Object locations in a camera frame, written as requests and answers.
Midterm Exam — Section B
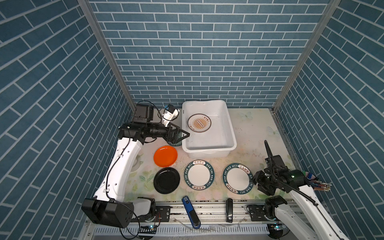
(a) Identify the orange sunburst plate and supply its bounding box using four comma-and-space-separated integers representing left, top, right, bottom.
187, 114, 212, 133

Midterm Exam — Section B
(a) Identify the green rimmed white plate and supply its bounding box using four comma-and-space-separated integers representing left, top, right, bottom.
223, 163, 254, 195
184, 160, 215, 191

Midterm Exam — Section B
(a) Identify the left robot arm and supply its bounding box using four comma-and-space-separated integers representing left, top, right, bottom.
81, 101, 190, 229

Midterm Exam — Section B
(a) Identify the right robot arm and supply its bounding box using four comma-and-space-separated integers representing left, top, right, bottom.
253, 166, 349, 240

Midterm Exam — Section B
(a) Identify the white plastic bin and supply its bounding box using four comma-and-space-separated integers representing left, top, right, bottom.
182, 100, 237, 159

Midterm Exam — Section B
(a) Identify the green blue floral plate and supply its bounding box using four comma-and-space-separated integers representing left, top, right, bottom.
167, 137, 182, 147

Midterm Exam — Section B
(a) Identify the orange plastic plate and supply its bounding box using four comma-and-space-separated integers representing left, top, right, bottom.
154, 146, 178, 168

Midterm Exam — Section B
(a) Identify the pink pen cup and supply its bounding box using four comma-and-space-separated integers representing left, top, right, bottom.
303, 171, 332, 192

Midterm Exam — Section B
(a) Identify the black plate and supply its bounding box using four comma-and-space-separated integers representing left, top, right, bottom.
154, 167, 180, 195

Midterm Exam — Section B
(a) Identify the black handheld device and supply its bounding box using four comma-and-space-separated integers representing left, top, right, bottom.
226, 198, 234, 223

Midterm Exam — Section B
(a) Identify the blue handheld tool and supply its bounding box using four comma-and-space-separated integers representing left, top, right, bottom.
182, 196, 201, 229

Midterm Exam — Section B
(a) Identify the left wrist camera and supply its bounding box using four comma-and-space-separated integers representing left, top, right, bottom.
161, 104, 180, 127

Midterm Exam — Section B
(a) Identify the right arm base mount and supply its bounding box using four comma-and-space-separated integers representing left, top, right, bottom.
246, 205, 278, 222

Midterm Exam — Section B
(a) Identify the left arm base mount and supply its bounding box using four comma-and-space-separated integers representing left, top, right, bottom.
131, 206, 171, 223

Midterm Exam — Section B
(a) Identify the aluminium rail frame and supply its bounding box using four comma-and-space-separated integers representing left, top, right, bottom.
79, 201, 310, 240

